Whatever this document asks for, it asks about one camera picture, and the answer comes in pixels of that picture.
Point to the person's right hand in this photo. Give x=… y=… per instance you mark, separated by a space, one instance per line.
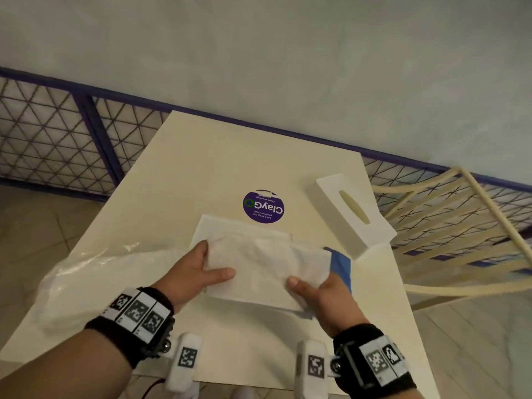
x=328 y=305

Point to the person's left hand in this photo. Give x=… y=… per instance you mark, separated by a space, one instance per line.
x=187 y=274

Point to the blue cleaning cloth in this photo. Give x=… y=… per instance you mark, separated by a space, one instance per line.
x=343 y=267

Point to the white tissue box base tray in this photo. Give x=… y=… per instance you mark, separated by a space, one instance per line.
x=232 y=226

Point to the white tissues stack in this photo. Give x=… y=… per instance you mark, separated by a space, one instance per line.
x=266 y=265

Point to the clear plastic tissue wrapper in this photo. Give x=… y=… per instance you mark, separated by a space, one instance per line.
x=108 y=274

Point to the white tissue box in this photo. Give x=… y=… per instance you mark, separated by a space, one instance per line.
x=353 y=211

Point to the person's left forearm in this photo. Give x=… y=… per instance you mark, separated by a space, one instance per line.
x=62 y=365

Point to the black right wristband with markers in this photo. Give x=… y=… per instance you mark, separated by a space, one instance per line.
x=374 y=361

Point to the round purple sticker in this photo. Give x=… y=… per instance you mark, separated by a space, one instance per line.
x=263 y=206

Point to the cream slatted chair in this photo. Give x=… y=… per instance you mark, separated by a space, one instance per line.
x=453 y=228

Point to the purple mesh railing fence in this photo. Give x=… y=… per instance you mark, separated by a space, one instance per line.
x=54 y=128

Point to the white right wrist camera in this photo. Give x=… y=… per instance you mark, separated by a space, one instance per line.
x=313 y=369

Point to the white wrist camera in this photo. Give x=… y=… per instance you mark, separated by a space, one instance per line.
x=313 y=369
x=185 y=361

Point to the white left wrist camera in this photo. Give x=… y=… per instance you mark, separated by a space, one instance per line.
x=185 y=361

